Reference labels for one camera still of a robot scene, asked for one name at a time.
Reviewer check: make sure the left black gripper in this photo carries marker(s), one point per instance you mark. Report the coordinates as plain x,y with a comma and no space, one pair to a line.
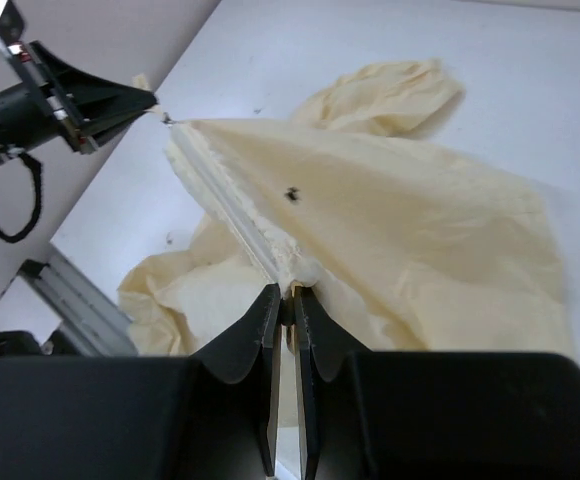
56,99

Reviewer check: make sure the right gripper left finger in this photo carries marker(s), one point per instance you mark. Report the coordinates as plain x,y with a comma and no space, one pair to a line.
236,397

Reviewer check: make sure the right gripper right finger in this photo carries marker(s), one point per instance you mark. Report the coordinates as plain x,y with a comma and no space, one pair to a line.
329,425

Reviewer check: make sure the cream yellow hooded jacket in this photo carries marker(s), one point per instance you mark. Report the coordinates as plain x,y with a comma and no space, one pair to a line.
407,244

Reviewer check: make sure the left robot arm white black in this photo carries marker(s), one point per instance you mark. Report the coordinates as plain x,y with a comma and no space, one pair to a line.
57,100

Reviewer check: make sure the aluminium front rail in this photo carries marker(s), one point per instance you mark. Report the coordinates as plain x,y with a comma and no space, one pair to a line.
90,322

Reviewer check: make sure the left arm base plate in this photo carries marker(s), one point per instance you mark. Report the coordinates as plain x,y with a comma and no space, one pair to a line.
23,343

